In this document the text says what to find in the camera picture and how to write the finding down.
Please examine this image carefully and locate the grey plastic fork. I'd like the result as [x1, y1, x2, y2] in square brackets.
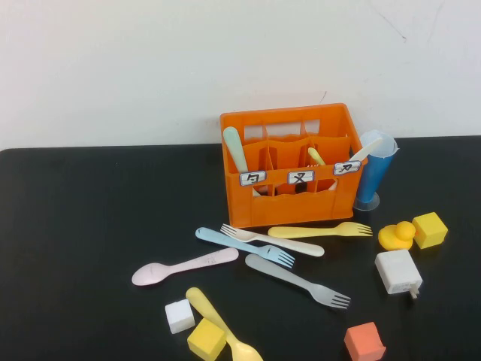
[244, 253, 352, 311]

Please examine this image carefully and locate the pink plastic spoon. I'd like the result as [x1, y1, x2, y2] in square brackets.
[131, 247, 240, 287]

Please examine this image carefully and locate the orange plastic cutlery holder crate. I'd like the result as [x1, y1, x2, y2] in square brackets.
[219, 102, 368, 229]

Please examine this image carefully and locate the paper label spoon character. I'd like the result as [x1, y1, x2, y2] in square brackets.
[239, 171, 268, 187]

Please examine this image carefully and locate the mint green spoon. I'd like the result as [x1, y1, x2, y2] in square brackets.
[222, 126, 250, 174]

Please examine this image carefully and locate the paper label fork character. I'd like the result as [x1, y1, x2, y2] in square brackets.
[287, 169, 315, 185]

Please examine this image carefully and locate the light blue plastic fork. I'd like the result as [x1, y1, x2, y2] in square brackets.
[195, 226, 296, 269]

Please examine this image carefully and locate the yellow plastic fork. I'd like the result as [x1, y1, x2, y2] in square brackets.
[267, 221, 374, 239]

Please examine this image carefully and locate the small yellow utensil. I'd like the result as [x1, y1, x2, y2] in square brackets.
[307, 147, 327, 167]

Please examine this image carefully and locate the cream white plastic fork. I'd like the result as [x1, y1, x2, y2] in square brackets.
[219, 223, 325, 258]

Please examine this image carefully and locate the paper label knife character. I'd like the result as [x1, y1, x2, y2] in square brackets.
[333, 160, 362, 176]

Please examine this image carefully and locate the yellow plastic spoon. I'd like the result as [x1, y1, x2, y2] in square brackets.
[185, 287, 264, 361]

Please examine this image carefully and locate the white plastic knife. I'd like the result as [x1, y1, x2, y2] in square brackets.
[348, 136, 383, 163]

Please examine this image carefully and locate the clear blue measuring cup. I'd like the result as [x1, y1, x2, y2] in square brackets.
[352, 129, 400, 211]

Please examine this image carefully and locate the white foam cube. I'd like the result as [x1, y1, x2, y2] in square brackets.
[164, 299, 196, 335]

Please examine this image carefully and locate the yellow foam cube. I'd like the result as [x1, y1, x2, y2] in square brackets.
[186, 317, 228, 361]
[411, 211, 449, 250]

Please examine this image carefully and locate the yellow rubber duck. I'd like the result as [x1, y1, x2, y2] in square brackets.
[377, 220, 417, 251]

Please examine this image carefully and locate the white charger plug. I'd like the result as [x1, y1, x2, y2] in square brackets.
[374, 248, 424, 300]

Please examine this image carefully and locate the orange foam cube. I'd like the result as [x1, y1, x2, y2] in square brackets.
[343, 321, 387, 361]

